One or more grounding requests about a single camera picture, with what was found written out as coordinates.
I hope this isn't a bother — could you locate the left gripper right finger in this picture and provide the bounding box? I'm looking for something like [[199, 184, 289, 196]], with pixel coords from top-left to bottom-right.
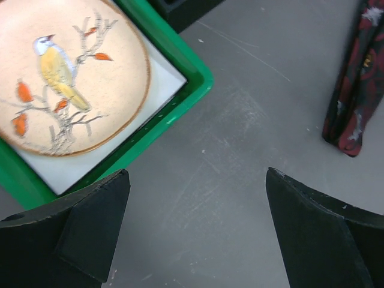
[[266, 167, 383, 287]]

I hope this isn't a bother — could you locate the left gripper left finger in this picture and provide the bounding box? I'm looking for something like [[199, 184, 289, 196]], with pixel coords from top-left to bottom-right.
[[1, 169, 130, 287]]

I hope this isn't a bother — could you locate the dark red patterned tie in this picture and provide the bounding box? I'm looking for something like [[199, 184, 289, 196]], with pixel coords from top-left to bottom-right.
[[322, 1, 383, 157]]

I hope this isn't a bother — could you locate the green plastic tray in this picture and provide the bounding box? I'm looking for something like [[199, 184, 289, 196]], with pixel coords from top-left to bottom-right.
[[1, 1, 213, 209]]

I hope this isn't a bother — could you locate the bird pattern plate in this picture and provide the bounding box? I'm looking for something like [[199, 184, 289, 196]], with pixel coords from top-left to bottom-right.
[[0, 0, 151, 157]]

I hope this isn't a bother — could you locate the black glass-lid display box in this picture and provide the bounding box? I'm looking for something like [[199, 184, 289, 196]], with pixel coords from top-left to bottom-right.
[[148, 0, 223, 33]]

